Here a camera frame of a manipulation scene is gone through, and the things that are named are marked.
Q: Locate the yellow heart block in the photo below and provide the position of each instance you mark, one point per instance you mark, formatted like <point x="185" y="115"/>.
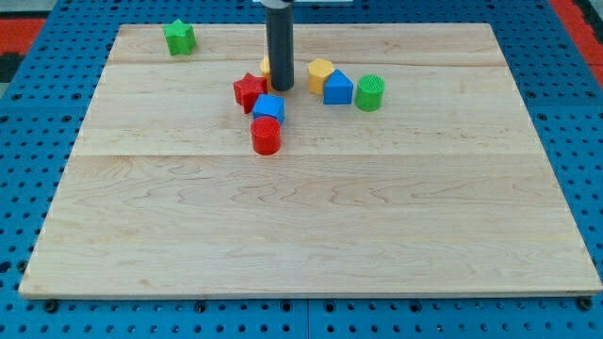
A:
<point x="265" y="70"/>

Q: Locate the red star block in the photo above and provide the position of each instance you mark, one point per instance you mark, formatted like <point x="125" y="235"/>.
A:
<point x="247" y="89"/>

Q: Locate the green star block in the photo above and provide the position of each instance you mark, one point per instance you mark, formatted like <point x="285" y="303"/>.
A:
<point x="179" y="37"/>

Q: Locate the red cylinder block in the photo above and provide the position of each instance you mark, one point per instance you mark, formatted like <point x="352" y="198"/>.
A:
<point x="266" y="135"/>

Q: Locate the blue cube block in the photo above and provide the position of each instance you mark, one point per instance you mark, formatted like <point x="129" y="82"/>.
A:
<point x="270" y="106"/>

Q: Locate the light wooden board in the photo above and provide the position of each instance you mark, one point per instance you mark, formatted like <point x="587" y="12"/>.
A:
<point x="445" y="191"/>

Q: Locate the blue triangle block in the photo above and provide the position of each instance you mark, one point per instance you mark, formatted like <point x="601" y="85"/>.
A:
<point x="338" y="89"/>

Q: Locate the green cylinder block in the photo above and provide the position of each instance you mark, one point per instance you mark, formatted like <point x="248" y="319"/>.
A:
<point x="369" y="93"/>

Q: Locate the yellow hexagon block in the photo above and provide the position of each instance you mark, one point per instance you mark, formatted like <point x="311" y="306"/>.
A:
<point x="319" y="71"/>

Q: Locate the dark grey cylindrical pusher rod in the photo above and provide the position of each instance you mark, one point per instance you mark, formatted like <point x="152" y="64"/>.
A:
<point x="279" y="30"/>

